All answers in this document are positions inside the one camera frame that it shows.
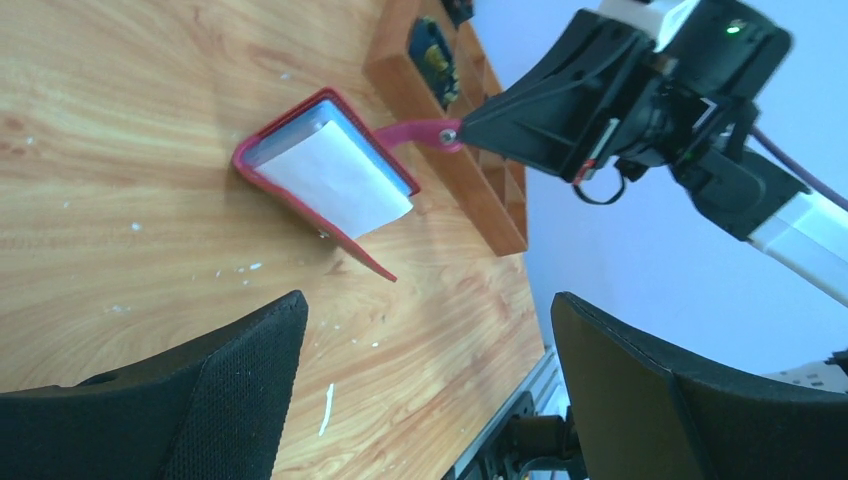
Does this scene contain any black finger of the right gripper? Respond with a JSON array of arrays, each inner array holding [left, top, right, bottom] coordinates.
[[458, 9, 653, 182]]

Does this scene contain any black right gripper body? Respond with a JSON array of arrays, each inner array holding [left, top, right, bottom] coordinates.
[[615, 1, 792, 181]]

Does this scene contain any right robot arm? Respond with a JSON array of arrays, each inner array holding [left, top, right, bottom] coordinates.
[[457, 1, 847, 302]]

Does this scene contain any aluminium frame rail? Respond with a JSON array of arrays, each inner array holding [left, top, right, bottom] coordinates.
[[442, 348, 588, 479]]

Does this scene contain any wooden compartment organizer tray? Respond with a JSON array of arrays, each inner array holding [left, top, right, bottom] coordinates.
[[363, 1, 528, 256]]

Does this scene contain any black tape roll left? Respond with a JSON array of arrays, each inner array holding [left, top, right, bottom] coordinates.
[[408, 16, 460, 110]]

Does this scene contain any black tape roll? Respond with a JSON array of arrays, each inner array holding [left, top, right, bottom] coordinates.
[[408, 16, 460, 110], [442, 0, 475, 28]]

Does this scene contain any black tape roll top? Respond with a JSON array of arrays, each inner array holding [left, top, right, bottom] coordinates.
[[442, 0, 475, 28]]

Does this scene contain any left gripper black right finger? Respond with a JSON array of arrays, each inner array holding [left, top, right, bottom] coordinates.
[[551, 292, 847, 479]]

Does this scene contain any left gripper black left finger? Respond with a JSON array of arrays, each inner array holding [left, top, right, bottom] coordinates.
[[1, 290, 309, 479]]

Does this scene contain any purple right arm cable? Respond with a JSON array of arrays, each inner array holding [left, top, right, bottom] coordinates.
[[751, 125, 848, 213]]

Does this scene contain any red leather card holder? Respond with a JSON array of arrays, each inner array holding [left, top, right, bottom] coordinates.
[[231, 88, 461, 282]]

